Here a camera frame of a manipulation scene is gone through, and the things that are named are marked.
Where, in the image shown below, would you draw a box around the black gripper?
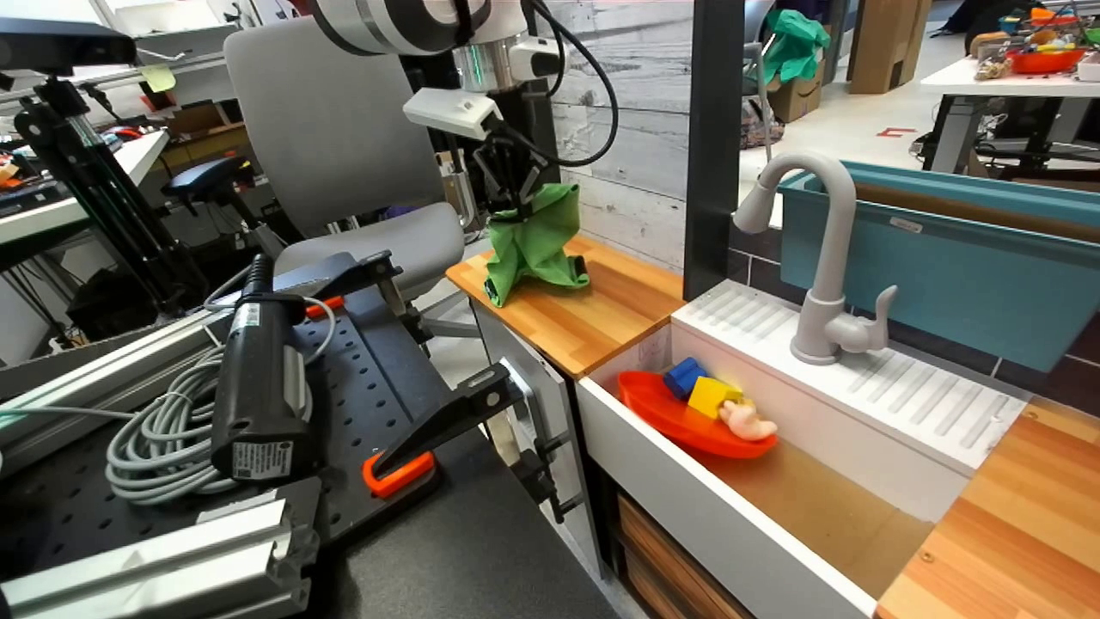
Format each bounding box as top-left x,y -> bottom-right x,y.
463,111 -> 557,228

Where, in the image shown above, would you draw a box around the grey office chair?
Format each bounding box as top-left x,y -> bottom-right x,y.
221,12 -> 467,301

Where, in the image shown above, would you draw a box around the white toy sink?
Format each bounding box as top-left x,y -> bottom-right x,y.
574,275 -> 1032,619

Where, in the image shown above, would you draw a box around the blue toy block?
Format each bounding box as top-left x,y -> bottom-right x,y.
664,353 -> 711,401

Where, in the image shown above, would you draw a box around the grey coiled cable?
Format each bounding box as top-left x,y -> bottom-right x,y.
103,292 -> 341,507

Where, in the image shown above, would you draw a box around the orange plastic bowl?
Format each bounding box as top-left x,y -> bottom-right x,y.
614,366 -> 785,467

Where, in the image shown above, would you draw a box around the black camera unit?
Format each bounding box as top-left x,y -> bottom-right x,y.
210,252 -> 316,485

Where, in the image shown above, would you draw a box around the yellow toy block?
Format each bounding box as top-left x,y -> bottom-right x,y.
685,374 -> 735,423

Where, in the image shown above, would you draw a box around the grey cabinet door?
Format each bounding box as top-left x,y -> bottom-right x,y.
471,300 -> 599,553

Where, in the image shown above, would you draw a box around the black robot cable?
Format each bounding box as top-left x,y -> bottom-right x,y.
523,0 -> 621,170

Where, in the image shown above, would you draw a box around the cardboard box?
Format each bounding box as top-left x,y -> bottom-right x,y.
844,0 -> 935,95

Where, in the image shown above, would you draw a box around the black cabinet handle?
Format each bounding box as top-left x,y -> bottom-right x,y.
497,353 -> 583,527

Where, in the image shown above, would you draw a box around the black perforated plate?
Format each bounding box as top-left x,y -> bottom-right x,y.
0,284 -> 507,579

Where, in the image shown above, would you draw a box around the black tripod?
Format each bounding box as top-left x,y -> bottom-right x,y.
11,72 -> 215,321

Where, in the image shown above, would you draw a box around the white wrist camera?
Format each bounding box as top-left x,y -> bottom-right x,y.
399,86 -> 504,143

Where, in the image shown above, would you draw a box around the aluminium extrusion bar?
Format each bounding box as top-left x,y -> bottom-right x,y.
0,491 -> 316,619
0,300 -> 252,428

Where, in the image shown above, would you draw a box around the red tray with toys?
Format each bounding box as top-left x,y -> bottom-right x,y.
1006,42 -> 1086,81

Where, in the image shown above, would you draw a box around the white table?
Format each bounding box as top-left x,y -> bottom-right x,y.
914,51 -> 1100,180

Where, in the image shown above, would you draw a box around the black orange bar clamp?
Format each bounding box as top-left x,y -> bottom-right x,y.
357,361 -> 542,506
299,252 -> 404,327

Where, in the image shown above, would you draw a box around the green cloth towel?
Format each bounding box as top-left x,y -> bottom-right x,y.
478,181 -> 596,309

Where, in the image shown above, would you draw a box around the teal plastic bin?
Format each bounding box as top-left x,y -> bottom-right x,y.
776,158 -> 1100,374

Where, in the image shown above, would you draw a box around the grey toy faucet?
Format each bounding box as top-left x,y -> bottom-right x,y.
732,152 -> 905,366

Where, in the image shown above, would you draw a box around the black vertical post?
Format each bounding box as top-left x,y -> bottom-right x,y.
685,0 -> 748,301

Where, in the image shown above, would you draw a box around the white desk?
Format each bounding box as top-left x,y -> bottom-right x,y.
0,123 -> 171,252

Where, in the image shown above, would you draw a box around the green bag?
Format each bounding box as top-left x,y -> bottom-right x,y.
758,5 -> 831,90

